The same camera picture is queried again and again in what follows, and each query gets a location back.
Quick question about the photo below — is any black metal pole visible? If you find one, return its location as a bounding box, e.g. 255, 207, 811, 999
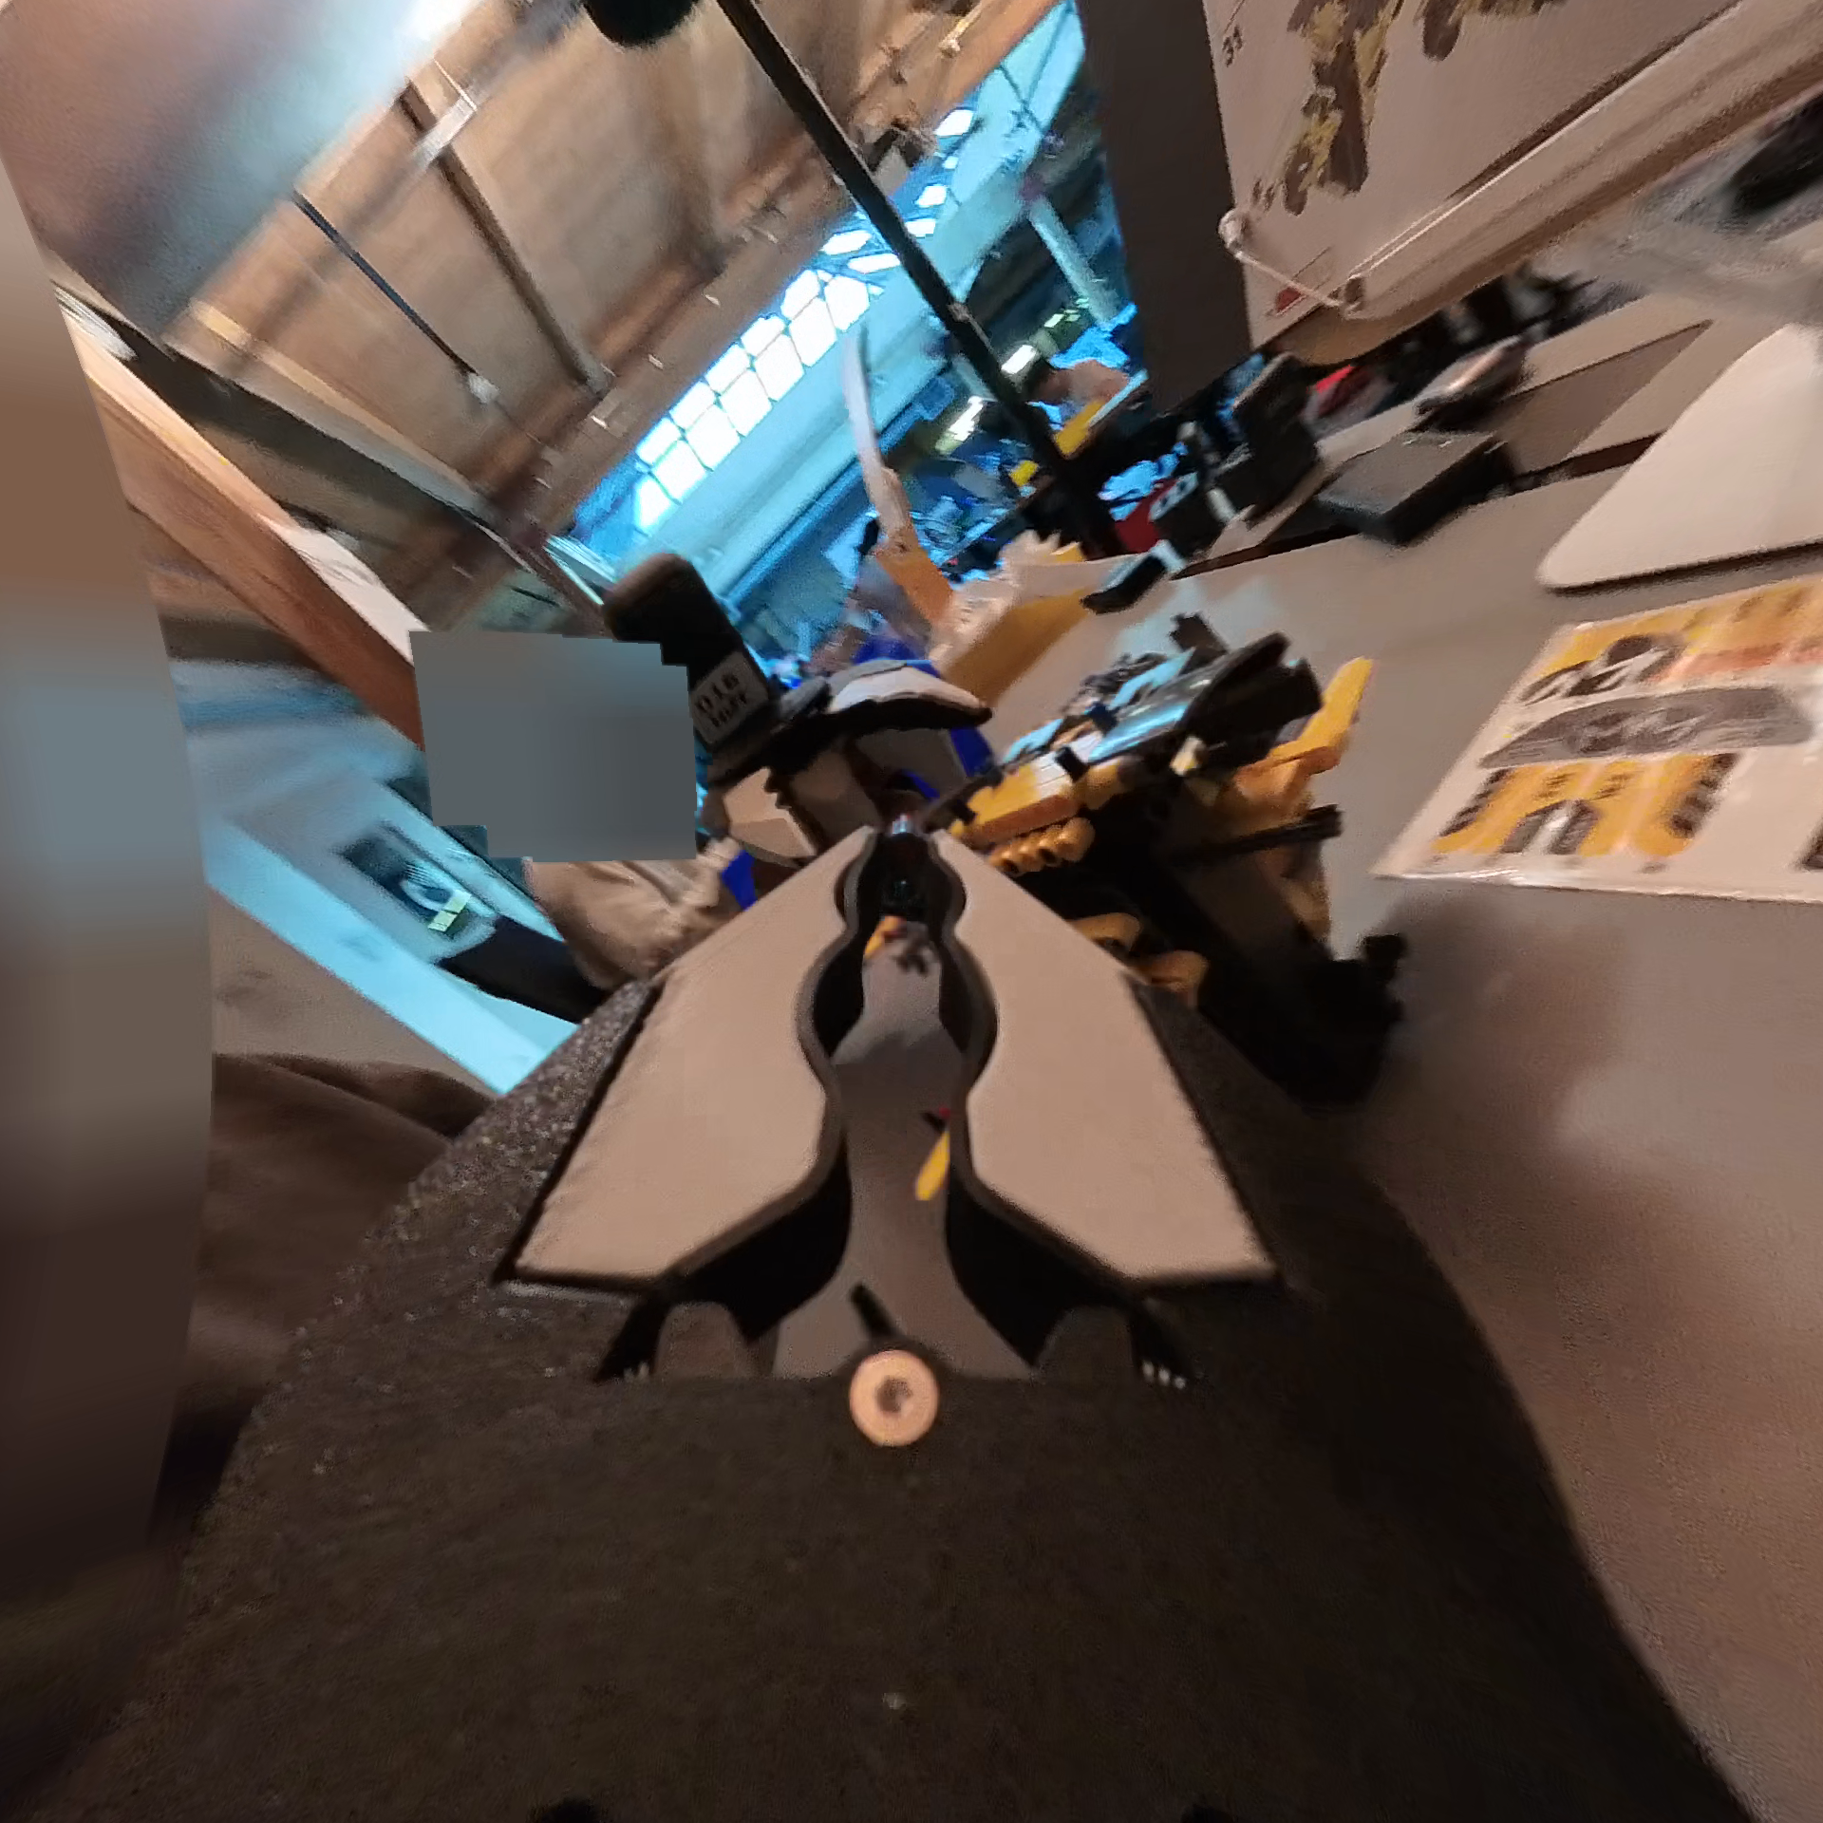
710, 0, 1129, 558

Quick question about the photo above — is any black power bank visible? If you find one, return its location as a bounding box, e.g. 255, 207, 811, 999
1317, 427, 1510, 549

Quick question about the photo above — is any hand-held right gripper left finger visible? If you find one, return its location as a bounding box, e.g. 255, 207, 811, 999
507, 826, 890, 1290

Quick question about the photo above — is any black charger box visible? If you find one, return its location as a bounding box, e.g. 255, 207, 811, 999
1229, 352, 1327, 518

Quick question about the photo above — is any yellow toy brick robot model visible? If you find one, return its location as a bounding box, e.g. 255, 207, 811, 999
927, 622, 1410, 1107

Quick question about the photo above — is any person's brown clothing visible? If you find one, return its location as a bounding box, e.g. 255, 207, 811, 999
185, 1052, 494, 1541

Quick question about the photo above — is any white book stand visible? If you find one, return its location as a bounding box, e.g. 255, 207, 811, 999
1220, 0, 1823, 596

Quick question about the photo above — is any small silver device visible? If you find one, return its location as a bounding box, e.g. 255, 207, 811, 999
1425, 342, 1530, 417

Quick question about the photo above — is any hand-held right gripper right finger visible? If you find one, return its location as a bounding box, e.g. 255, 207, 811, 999
911, 832, 1279, 1295

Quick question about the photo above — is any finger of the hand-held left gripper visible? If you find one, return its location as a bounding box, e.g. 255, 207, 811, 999
829, 665, 998, 734

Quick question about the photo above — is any instruction booklet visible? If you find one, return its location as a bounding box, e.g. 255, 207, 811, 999
1206, 0, 1733, 310

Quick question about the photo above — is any black desk cable cover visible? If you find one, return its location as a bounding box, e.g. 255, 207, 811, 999
1431, 320, 1712, 481

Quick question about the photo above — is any yellow grey sticker sheet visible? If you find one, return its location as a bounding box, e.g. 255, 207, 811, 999
1373, 583, 1823, 908

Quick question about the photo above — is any dark grey board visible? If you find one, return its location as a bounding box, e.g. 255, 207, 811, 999
1078, 0, 1258, 350

